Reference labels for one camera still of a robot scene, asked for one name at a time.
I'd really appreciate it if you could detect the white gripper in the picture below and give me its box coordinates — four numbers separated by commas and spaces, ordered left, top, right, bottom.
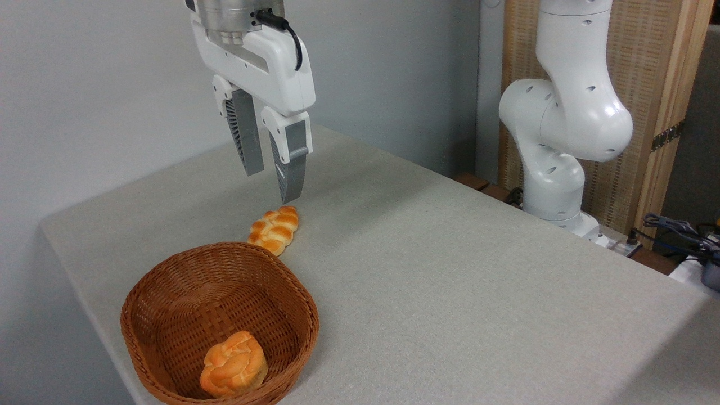
189, 0, 316, 204

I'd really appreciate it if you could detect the long braided bread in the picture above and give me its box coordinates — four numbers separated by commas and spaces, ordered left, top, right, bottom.
247, 206, 299, 257

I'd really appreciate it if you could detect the brown wicker basket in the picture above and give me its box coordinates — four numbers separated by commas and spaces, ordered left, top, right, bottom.
120, 242, 320, 405

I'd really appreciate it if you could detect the round knotted bread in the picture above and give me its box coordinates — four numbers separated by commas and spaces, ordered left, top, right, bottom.
200, 331, 269, 399

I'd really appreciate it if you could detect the wooden woven folding screen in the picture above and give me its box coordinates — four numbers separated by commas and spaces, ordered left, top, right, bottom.
499, 0, 715, 249

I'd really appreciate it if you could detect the metal screen hinge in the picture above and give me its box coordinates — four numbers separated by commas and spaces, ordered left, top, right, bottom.
651, 120, 686, 152

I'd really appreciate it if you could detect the white box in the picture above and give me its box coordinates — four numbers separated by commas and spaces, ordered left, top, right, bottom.
669, 256, 720, 299

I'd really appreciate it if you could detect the grey device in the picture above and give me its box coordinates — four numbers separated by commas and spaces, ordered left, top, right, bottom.
700, 260, 720, 292

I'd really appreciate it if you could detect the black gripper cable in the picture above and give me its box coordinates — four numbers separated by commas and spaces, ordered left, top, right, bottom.
256, 10, 304, 71

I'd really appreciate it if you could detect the black cable bundle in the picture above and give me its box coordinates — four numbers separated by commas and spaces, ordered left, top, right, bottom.
643, 213, 720, 265

